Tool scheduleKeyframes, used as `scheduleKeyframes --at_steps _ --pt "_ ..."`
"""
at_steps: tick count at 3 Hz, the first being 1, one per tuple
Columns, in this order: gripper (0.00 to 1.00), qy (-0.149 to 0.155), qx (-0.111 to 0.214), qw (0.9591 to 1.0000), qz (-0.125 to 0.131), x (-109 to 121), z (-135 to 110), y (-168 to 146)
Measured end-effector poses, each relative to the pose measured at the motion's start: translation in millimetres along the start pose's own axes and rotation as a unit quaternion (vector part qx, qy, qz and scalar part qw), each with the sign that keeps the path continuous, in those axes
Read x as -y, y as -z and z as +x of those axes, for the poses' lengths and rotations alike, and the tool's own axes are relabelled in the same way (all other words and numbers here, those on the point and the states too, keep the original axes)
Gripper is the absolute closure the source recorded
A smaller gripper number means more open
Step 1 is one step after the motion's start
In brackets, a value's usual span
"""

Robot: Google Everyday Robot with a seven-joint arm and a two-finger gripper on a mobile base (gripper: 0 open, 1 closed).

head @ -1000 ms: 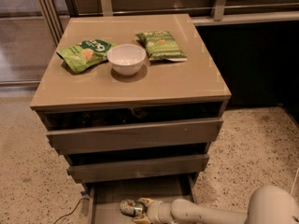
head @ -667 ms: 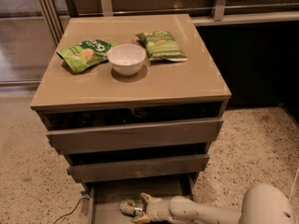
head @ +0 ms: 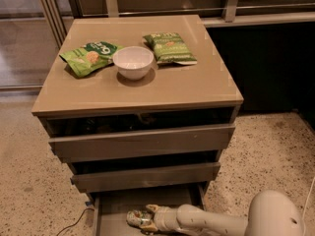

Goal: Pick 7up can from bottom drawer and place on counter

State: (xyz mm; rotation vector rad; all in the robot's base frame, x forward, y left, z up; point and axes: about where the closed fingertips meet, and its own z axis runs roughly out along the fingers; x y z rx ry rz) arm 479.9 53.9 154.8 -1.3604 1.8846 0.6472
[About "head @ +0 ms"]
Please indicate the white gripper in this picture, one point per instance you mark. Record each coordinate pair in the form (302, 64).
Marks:
(162, 217)

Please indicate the taupe drawer cabinet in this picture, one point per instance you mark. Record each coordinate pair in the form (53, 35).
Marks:
(166, 98)

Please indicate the top drawer front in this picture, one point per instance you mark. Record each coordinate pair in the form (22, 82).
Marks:
(142, 143)

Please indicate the middle drawer front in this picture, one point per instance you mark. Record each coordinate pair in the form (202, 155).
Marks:
(146, 178)

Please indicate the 7up soda can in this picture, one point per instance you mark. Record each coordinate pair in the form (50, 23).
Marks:
(139, 218)

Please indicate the white bowl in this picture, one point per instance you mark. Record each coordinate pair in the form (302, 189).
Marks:
(133, 62)

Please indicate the open bottom drawer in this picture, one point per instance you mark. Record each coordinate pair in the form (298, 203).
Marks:
(110, 208)

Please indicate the right green chip bag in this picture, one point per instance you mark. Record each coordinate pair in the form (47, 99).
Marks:
(169, 47)

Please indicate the green chip bag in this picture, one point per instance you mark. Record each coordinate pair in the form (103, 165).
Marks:
(90, 57)
(169, 47)

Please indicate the metal railing frame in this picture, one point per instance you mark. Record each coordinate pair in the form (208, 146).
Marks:
(215, 13)

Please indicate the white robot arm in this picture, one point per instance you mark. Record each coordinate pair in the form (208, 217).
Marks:
(271, 213)

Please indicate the left green chip bag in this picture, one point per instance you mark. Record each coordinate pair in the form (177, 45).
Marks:
(90, 57)

